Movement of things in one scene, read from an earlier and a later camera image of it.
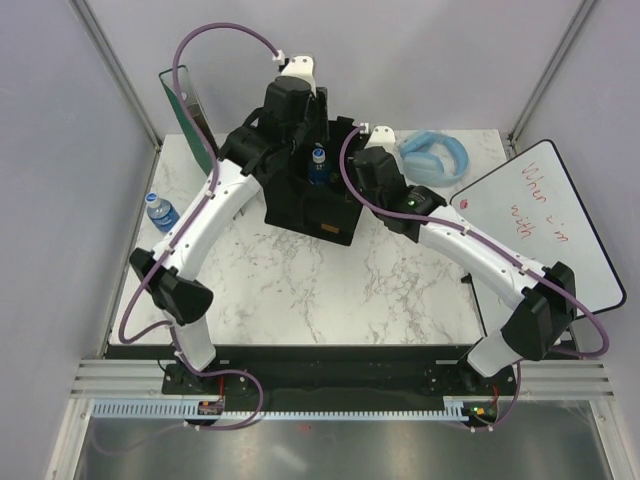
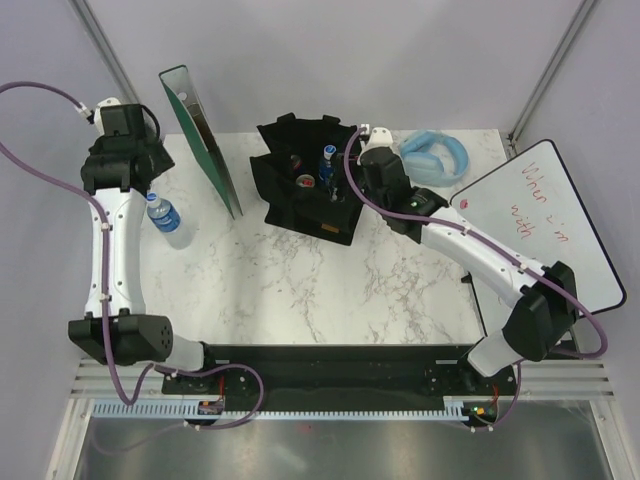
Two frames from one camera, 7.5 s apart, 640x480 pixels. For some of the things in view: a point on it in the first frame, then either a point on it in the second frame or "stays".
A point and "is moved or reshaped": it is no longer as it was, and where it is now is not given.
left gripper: (319, 111) -> (162, 158)
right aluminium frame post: (578, 23) stays
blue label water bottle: (319, 171) is moved or reshaped
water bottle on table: (162, 214) stays
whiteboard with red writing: (530, 204) stays
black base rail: (325, 372) stays
